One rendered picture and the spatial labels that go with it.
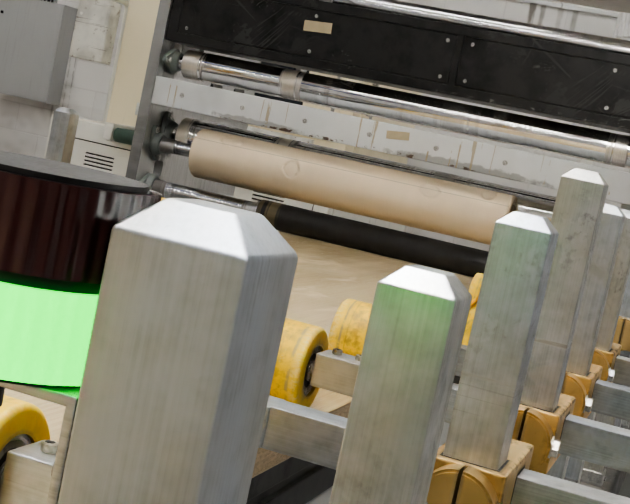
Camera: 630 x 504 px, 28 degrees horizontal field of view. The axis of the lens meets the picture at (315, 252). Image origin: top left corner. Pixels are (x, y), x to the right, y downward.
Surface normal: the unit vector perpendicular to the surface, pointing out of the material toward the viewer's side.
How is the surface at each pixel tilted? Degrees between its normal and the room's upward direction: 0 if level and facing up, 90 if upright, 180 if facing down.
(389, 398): 90
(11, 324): 90
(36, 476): 90
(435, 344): 90
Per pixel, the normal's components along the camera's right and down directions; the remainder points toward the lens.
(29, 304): 0.30, 0.15
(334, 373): -0.31, 0.02
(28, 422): 0.93, 0.22
